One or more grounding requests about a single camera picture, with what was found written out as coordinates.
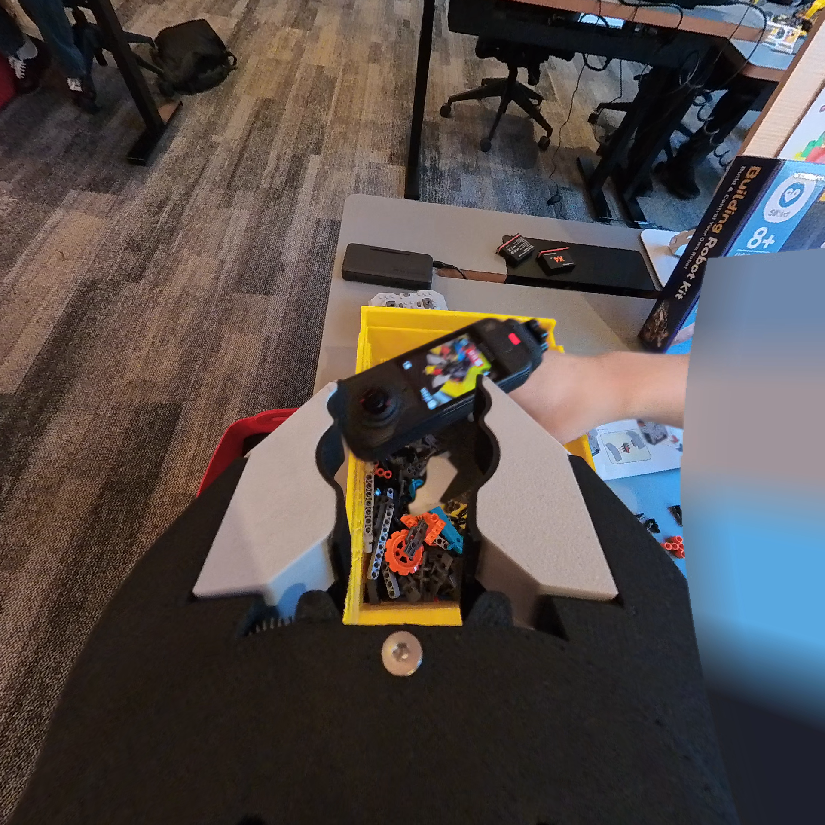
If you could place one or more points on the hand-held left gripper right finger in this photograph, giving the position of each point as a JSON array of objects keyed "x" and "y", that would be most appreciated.
[{"x": 541, "y": 515}]

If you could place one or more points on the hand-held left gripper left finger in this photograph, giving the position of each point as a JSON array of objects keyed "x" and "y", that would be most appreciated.
[{"x": 277, "y": 515}]

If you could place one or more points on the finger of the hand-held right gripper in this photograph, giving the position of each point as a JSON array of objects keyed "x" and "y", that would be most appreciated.
[{"x": 438, "y": 480}]

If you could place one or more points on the pile of small building parts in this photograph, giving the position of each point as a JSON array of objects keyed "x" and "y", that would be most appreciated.
[{"x": 432, "y": 573}]

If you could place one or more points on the yellow plastic bin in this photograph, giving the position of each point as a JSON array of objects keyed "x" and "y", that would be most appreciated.
[{"x": 419, "y": 322}]

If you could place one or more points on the blue desk mat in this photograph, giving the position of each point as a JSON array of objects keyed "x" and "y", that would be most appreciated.
[{"x": 644, "y": 499}]

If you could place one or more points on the black desk pad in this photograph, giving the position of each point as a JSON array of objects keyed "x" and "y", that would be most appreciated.
[{"x": 606, "y": 264}]

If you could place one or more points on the wooden desk with black legs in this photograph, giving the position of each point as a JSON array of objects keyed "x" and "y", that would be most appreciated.
[{"x": 421, "y": 96}]

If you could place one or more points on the pale desk with black legs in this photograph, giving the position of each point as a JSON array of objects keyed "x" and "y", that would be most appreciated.
[{"x": 127, "y": 61}]

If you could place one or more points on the person's right hand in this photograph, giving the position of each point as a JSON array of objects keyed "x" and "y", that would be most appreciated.
[{"x": 567, "y": 393}]

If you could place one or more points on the blue plastic separator tool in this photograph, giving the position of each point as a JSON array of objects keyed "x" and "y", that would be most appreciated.
[{"x": 445, "y": 523}]

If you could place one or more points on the dark grey short beam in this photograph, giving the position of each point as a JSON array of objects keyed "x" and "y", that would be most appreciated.
[{"x": 417, "y": 535}]

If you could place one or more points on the long light grey holed beam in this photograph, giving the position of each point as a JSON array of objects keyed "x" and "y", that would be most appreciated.
[{"x": 368, "y": 509}]

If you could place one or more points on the large orange gear wheel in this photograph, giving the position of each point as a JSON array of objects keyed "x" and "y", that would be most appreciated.
[{"x": 396, "y": 554}]

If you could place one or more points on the red plastic bin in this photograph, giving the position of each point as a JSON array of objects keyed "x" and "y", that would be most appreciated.
[{"x": 258, "y": 419}]

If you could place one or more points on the printed instruction sheet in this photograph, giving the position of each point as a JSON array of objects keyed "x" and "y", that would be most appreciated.
[{"x": 619, "y": 445}]

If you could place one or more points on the white control hub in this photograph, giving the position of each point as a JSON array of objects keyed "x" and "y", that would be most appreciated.
[{"x": 403, "y": 300}]

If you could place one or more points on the black charger box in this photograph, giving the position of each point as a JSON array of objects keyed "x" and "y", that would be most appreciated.
[{"x": 387, "y": 265}]

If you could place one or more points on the black battery with grey label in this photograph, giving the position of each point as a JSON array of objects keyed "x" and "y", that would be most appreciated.
[{"x": 515, "y": 248}]

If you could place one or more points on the black battery with orange mark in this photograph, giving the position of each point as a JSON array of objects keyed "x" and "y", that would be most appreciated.
[{"x": 557, "y": 260}]

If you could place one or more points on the white flat pad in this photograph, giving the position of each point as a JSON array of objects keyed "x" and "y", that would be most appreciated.
[{"x": 654, "y": 254}]

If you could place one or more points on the blue cardboard kit box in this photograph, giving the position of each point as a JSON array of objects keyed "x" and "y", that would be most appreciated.
[{"x": 709, "y": 225}]

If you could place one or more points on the black office chair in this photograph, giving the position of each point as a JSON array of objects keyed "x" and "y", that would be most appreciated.
[{"x": 512, "y": 93}]

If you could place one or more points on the black bag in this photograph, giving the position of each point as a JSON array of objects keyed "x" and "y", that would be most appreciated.
[{"x": 193, "y": 55}]

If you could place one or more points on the red storage box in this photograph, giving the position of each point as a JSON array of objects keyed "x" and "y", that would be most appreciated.
[{"x": 5, "y": 84}]

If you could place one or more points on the yellow toy model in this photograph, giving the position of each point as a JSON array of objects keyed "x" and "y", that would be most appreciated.
[{"x": 783, "y": 32}]

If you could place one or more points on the wooden shelf frame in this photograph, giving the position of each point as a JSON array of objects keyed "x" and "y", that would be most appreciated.
[{"x": 783, "y": 103}]

